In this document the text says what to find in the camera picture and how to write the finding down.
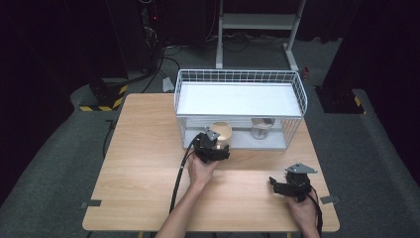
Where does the dark computer tower with cables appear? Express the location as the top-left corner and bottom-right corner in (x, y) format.
(137, 0), (166, 74)

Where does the black floor cable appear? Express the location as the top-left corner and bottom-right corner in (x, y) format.
(113, 46), (183, 94)

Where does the grey tape piece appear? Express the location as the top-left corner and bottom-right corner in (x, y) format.
(319, 194), (342, 205)
(80, 199), (103, 209)

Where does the person's right hand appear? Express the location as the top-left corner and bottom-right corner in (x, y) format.
(284, 193), (320, 233)

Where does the person's left hand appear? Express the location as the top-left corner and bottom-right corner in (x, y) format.
(186, 154), (221, 190)

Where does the black base with yellow mark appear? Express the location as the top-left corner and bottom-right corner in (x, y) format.
(314, 85), (368, 115)

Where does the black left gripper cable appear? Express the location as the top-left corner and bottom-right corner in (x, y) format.
(168, 133), (201, 214)

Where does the cream ceramic mug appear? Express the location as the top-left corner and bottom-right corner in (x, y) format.
(209, 121), (234, 151)

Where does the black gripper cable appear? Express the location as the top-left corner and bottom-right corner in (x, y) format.
(308, 185), (324, 238)
(168, 133), (201, 214)

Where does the white metal stand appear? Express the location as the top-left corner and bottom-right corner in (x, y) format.
(215, 0), (307, 72)

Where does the white tumbler with grey-striped lid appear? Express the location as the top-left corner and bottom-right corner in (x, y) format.
(250, 117), (276, 141)

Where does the black base with yellow stripes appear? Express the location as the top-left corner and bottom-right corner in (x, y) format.
(78, 78), (130, 113)

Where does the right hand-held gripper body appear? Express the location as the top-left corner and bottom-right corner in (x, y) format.
(283, 162), (319, 203)

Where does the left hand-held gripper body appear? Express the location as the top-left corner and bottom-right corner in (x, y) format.
(192, 126), (226, 165)

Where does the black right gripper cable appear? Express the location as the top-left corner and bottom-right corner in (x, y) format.
(308, 185), (324, 238)

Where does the white wire two-tier rack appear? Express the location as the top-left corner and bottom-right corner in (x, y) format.
(173, 68), (309, 152)

